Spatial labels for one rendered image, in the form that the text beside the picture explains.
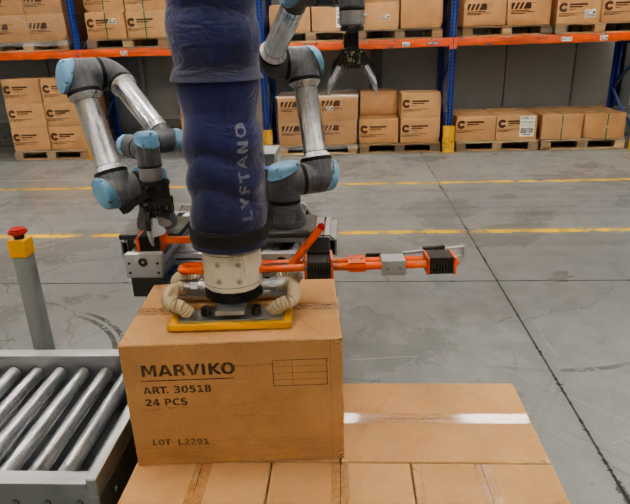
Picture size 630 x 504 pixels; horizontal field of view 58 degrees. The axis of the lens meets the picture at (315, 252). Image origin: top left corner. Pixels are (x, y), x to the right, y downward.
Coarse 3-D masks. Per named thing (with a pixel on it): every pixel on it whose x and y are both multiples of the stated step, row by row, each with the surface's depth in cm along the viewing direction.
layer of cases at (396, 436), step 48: (384, 384) 199; (432, 384) 199; (480, 384) 198; (384, 432) 176; (432, 432) 175; (480, 432) 174; (528, 432) 173; (144, 480) 160; (192, 480) 159; (240, 480) 158; (288, 480) 158; (336, 480) 157; (384, 480) 157; (432, 480) 156; (480, 480) 156; (528, 480) 155
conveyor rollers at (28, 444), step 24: (0, 384) 207; (24, 384) 206; (48, 384) 206; (72, 384) 205; (96, 384) 204; (120, 384) 204; (0, 408) 193; (24, 408) 192; (48, 408) 192; (0, 432) 181; (72, 432) 183; (96, 432) 181; (0, 456) 175; (24, 456) 172; (48, 456) 170; (72, 456) 169
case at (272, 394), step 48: (144, 336) 155; (192, 336) 154; (240, 336) 153; (288, 336) 153; (336, 336) 152; (144, 384) 155; (192, 384) 155; (240, 384) 156; (288, 384) 156; (336, 384) 156; (144, 432) 161; (192, 432) 161; (240, 432) 161; (288, 432) 162; (336, 432) 162
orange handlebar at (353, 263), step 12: (168, 240) 188; (180, 240) 188; (180, 264) 166; (192, 264) 166; (288, 264) 163; (300, 264) 163; (336, 264) 162; (348, 264) 162; (360, 264) 162; (372, 264) 162; (408, 264) 162; (420, 264) 162
